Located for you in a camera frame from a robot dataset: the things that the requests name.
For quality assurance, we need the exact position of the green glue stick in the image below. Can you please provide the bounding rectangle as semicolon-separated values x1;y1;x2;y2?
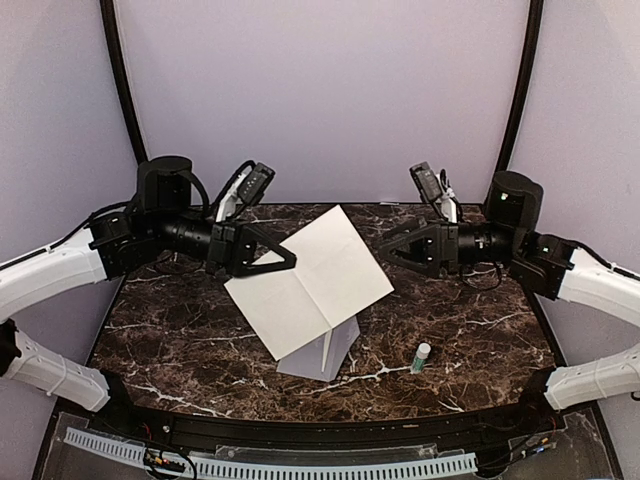
410;342;431;374

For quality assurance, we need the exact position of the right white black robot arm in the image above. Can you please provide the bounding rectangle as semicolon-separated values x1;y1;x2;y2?
377;163;639;325

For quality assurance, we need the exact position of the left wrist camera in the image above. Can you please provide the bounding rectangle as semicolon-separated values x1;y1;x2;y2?
212;160;276;222

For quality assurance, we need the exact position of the beige letter paper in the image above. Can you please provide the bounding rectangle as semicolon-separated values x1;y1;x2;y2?
321;330;333;373

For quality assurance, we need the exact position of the black frame post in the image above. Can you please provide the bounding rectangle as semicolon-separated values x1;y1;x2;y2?
98;0;164;211
494;0;545;173

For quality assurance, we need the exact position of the small circuit board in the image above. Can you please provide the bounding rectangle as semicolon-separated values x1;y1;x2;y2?
142;449;186;474

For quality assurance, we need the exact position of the grey envelope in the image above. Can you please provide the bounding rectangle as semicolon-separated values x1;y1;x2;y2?
276;316;360;382

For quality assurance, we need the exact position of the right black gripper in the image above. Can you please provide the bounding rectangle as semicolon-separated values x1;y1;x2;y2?
372;218;522;280

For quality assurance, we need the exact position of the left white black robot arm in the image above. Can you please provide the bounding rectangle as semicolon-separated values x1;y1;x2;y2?
1;156;297;436

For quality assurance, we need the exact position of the black front rail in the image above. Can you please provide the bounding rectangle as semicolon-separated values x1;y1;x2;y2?
48;363;589;451

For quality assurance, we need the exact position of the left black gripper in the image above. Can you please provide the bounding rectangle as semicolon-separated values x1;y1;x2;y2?
151;210;298;277

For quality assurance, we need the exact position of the white slotted cable duct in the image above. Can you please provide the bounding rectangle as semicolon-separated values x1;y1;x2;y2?
63;427;478;479

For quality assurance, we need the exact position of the left black frame post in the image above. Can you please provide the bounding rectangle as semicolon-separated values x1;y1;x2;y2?
98;0;164;211

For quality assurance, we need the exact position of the right black frame post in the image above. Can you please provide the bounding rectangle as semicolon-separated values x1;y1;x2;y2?
494;0;545;173

